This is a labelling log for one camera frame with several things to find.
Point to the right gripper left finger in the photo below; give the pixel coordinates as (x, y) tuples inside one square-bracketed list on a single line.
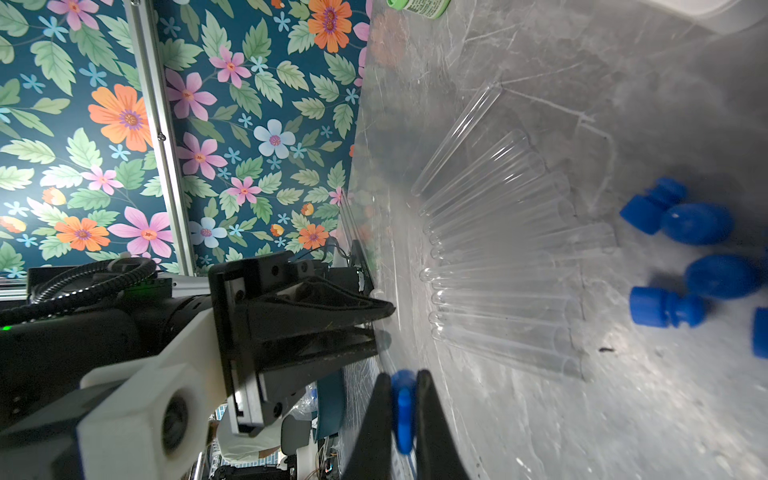
[(371, 456)]

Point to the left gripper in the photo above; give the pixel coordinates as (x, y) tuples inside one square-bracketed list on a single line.
[(106, 374)]

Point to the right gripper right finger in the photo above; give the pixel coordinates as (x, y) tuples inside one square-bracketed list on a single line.
[(436, 454)]

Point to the eleventh blue stopper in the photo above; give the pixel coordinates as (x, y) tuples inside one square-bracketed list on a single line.
[(403, 390)]

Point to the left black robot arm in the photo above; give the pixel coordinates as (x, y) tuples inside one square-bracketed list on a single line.
[(107, 374)]

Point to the green lidded small jar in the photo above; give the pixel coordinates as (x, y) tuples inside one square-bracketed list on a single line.
[(431, 9)]

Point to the white rectangular plastic box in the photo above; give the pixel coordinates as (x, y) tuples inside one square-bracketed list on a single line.
[(722, 17)]

